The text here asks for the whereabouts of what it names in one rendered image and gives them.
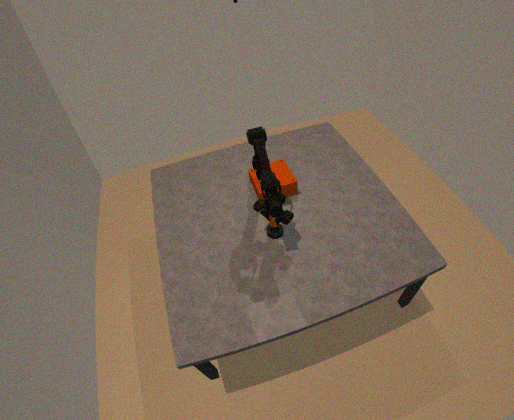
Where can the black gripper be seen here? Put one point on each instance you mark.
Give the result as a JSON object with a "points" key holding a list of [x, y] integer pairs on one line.
{"points": [[285, 218]]}

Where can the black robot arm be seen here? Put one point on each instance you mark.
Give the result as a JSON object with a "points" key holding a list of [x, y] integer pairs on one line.
{"points": [[274, 199]]}

